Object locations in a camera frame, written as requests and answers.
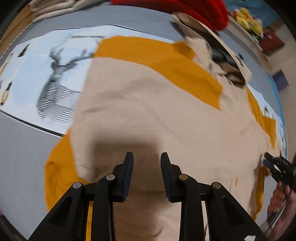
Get beige and mustard jacket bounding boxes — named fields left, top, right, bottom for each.
left=43, top=11, right=282, bottom=241

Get right hand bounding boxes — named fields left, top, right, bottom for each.
left=267, top=181, right=296, bottom=241

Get purple box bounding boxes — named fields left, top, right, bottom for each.
left=273, top=70, right=289, bottom=92

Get dark red bag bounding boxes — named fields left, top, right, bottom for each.
left=259, top=28, right=285, bottom=55

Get grey deer print bedsheet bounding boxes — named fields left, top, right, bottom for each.
left=1, top=3, right=283, bottom=238

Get yellow plush toys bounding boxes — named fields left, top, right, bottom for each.
left=230, top=8, right=263, bottom=38

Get red knitted blanket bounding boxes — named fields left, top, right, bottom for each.
left=111, top=0, right=228, bottom=31

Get folded beige blanket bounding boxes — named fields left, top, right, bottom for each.
left=29, top=0, right=105, bottom=22

